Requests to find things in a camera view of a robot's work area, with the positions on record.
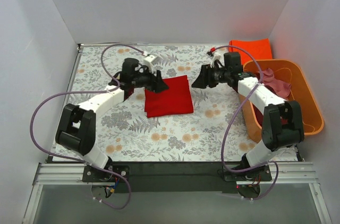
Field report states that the orange plastic basket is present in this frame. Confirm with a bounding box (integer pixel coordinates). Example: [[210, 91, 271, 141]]
[[242, 59, 324, 143]]

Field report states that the red t shirt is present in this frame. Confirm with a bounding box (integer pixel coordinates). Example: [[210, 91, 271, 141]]
[[144, 75, 194, 118]]

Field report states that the aluminium frame rail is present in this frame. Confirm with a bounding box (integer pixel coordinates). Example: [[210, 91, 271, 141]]
[[23, 162, 332, 223]]

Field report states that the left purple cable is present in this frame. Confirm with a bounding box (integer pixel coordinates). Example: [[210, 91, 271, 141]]
[[29, 44, 149, 210]]

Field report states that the floral patterned table mat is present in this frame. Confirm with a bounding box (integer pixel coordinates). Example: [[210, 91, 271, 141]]
[[69, 45, 255, 161]]

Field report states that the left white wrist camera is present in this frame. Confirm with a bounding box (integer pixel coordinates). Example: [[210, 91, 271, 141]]
[[142, 54, 161, 73]]

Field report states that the folded orange t shirt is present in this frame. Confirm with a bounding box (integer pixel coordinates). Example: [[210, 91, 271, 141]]
[[228, 38, 273, 65]]

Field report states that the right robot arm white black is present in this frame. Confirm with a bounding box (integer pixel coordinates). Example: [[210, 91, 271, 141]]
[[192, 51, 304, 180]]

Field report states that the pink t shirt in basket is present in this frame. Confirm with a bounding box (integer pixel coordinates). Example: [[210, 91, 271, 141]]
[[262, 68, 291, 99]]

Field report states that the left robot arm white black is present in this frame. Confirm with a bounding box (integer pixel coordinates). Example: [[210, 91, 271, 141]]
[[55, 55, 169, 182]]

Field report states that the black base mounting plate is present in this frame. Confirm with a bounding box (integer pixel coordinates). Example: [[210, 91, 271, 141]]
[[81, 161, 273, 194]]

